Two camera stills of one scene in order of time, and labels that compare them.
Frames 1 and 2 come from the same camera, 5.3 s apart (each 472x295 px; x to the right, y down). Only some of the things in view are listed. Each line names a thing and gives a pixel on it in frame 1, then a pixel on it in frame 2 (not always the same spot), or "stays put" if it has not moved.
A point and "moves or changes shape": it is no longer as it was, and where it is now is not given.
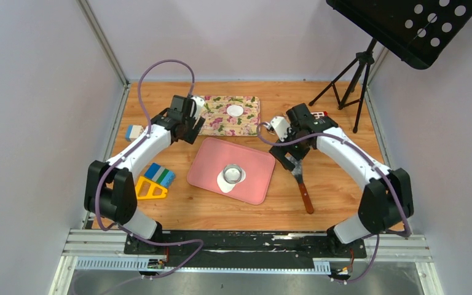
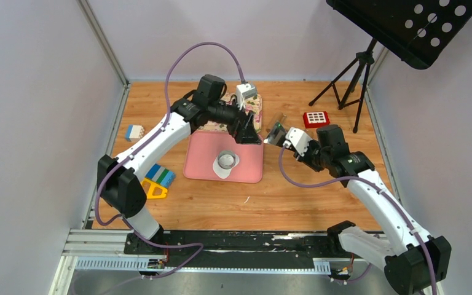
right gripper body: x=295 y=149 → x=313 y=157
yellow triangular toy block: x=153 y=185 stays put
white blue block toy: x=133 y=132 stays put
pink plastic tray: x=213 y=155 moves or changes shape
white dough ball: x=231 y=175 → x=225 y=160
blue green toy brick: x=160 y=174 stays put
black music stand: x=416 y=31 stays put
